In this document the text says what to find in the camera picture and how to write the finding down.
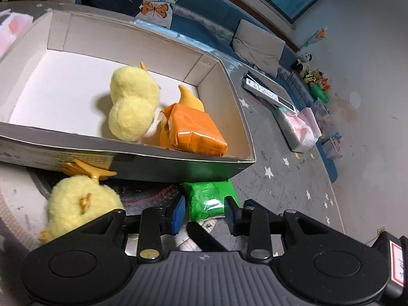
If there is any cardboard box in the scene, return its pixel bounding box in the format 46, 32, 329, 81
0, 9, 257, 182

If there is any yellow plush duck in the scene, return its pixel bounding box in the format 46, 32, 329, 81
38, 159, 125, 243
108, 62, 161, 143

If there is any orange packet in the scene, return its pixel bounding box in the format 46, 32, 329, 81
162, 103, 228, 158

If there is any grey star print tablecloth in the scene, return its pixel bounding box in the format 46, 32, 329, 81
0, 0, 346, 252

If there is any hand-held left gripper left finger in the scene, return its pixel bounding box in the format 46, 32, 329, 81
78, 194, 187, 264

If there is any butterfly print pillow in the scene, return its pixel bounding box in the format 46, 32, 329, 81
134, 0, 195, 29

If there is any orange green paper toy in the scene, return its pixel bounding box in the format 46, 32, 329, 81
308, 29, 328, 47

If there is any grey cushion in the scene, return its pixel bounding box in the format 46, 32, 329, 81
232, 19, 286, 79

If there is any green packet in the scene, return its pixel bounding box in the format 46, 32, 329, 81
182, 180, 240, 221

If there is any blue sofa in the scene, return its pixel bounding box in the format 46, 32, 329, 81
48, 0, 338, 184

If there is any green bottle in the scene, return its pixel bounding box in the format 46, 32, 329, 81
311, 83, 329, 104

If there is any clear plastic storage box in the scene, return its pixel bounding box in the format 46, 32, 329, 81
309, 99, 330, 125
322, 132, 346, 160

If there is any white remote control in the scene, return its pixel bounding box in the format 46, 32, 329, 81
243, 76, 295, 110

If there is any pink white tissue packet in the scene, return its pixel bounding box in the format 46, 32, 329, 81
274, 107, 321, 154

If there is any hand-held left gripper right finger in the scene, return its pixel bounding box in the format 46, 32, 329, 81
224, 196, 322, 262

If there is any panda plush toy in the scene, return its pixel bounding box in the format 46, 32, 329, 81
292, 52, 313, 72

